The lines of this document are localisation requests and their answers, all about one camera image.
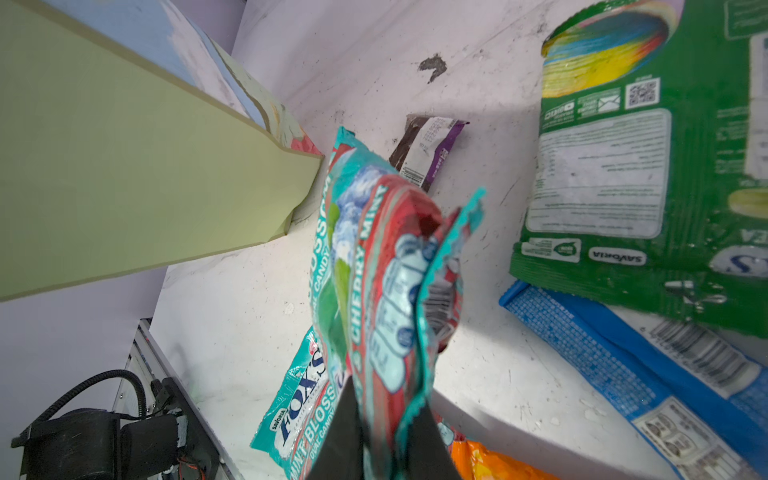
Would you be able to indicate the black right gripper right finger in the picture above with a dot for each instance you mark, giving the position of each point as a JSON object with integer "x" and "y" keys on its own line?
{"x": 426, "y": 455}

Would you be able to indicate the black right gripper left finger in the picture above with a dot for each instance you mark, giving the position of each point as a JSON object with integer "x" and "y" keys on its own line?
{"x": 341, "y": 454}

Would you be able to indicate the teal fox's candy bag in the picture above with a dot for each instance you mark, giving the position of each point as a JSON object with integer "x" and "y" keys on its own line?
{"x": 294, "y": 428}
{"x": 386, "y": 292}

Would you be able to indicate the white printed paper bag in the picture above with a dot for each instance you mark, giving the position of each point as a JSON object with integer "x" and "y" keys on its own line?
{"x": 131, "y": 140}

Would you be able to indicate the orange Fox's candy bag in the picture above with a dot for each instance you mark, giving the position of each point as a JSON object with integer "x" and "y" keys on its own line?
{"x": 474, "y": 461}

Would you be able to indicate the green candy bag right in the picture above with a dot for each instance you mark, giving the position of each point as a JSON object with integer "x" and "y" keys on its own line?
{"x": 650, "y": 190}

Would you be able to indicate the blue snack packet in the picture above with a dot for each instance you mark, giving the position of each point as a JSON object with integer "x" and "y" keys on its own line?
{"x": 694, "y": 397}

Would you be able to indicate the small brown purple snack bar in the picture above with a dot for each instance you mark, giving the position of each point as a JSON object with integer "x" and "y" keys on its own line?
{"x": 424, "y": 147}

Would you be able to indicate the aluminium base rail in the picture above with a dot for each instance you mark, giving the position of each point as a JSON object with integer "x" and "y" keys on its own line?
{"x": 173, "y": 441}

